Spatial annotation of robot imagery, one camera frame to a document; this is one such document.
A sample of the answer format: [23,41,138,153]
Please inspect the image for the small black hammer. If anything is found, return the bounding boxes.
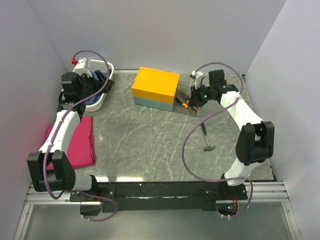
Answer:
[200,122,215,152]

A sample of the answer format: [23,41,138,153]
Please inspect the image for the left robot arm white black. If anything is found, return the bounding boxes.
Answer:
[27,70,114,201]

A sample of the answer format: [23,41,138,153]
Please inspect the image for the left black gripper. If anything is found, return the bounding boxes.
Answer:
[77,70,115,100]

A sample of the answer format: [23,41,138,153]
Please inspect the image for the aluminium rail frame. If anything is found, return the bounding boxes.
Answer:
[14,181,301,240]

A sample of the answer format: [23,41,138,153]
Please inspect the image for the white plastic basket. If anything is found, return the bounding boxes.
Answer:
[85,58,108,112]

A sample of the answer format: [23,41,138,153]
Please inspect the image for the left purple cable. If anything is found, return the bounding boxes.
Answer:
[42,49,118,223]

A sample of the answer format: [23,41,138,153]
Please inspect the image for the blue cloth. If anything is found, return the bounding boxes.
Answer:
[85,70,114,105]

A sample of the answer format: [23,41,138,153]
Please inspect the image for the orange grey drawer box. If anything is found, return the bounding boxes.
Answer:
[131,66,180,112]

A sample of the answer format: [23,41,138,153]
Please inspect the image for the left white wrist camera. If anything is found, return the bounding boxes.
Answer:
[72,57,93,77]

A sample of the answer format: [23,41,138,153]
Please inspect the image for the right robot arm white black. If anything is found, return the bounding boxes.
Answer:
[188,69,275,200]

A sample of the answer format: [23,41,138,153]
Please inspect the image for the orange black pliers small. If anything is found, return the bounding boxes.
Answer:
[174,97,189,109]

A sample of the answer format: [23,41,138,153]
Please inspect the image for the purple cable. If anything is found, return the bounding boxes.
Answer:
[42,49,118,223]
[181,61,254,218]

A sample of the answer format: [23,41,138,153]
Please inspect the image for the orange black long-nose pliers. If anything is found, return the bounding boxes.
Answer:
[179,93,198,113]

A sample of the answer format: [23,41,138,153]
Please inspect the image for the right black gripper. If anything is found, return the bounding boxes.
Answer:
[188,82,214,108]

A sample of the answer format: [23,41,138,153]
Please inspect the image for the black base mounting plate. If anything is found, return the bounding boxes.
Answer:
[70,181,248,216]

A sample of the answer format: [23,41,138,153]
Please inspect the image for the clear plastic drawer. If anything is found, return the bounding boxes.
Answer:
[173,84,199,117]

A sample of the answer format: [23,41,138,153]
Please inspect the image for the pink folded cloth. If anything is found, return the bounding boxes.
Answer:
[39,112,96,169]

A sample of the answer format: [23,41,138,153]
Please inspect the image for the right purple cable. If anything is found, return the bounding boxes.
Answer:
[181,61,254,218]

